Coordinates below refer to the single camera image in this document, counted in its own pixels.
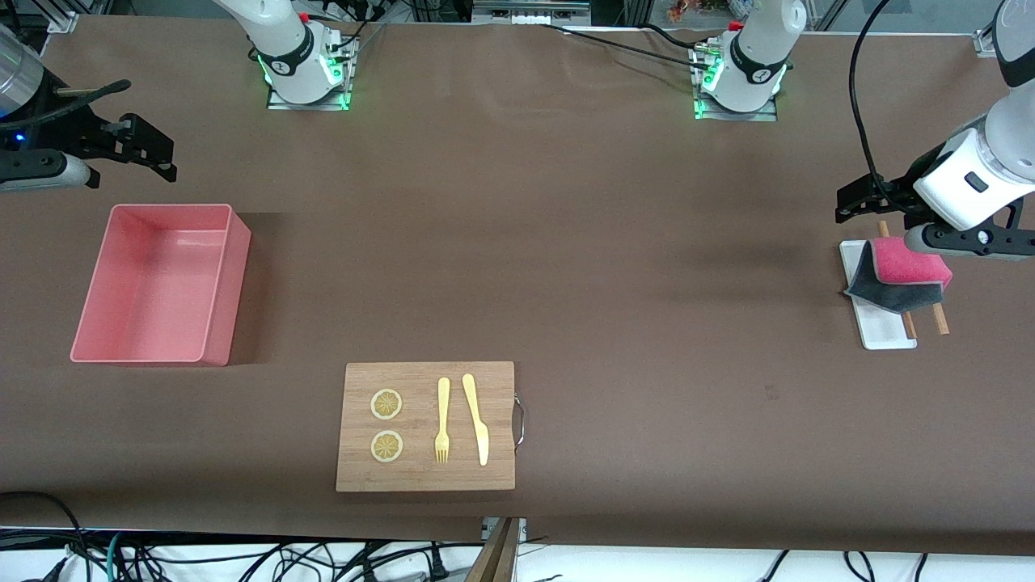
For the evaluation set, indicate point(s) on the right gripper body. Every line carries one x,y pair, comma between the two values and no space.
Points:
74,136

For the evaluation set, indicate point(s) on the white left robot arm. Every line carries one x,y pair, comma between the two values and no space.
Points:
756,48

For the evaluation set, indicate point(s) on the pink plastic bin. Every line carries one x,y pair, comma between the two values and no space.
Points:
154,283

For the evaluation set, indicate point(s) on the white rectangular tray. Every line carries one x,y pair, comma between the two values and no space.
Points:
881,327

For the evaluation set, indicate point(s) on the lemon slice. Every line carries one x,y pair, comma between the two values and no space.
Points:
386,446
386,404

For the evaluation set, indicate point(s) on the yellow fork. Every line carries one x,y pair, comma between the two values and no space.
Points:
443,404

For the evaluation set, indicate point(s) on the grey power strip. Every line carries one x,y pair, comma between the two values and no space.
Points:
525,12

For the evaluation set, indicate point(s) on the wooden cutting board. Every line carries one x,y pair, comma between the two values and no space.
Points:
420,477

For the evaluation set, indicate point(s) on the yellow knife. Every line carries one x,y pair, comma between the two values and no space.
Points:
477,420

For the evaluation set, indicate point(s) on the black power plug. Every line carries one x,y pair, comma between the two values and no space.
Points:
438,568

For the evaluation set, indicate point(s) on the wooden stand leg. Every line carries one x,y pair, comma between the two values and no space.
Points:
495,558

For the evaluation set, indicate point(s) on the aluminium frame bracket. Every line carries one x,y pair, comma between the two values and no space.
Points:
63,18
984,42

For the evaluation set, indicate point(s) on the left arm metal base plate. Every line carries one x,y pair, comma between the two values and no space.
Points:
736,116

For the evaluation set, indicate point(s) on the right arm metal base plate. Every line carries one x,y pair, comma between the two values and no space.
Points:
311,106

